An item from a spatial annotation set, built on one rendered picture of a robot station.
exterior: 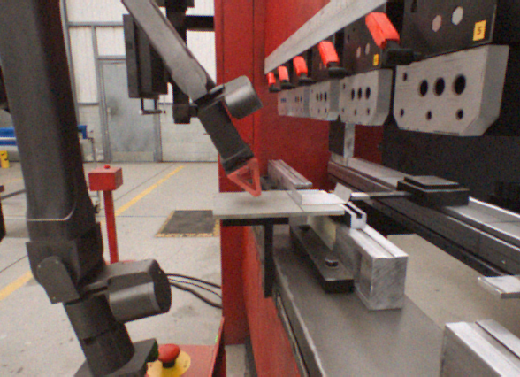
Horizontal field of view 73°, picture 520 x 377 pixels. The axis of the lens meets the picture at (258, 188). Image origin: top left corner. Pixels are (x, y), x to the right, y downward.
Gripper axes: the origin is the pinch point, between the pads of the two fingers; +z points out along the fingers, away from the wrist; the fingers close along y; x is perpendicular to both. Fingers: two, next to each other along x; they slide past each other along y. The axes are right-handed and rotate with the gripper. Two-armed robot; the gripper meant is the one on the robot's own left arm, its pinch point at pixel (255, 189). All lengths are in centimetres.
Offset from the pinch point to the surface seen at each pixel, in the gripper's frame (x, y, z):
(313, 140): -33, 87, 17
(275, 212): -1.4, -7.8, 4.1
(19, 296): 171, 151, 25
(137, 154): 202, 725, -6
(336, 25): -28.6, -3.8, -21.0
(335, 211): -12.0, -7.7, 10.0
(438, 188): -35.5, -2.2, 20.0
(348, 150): -20.7, -3.6, 1.7
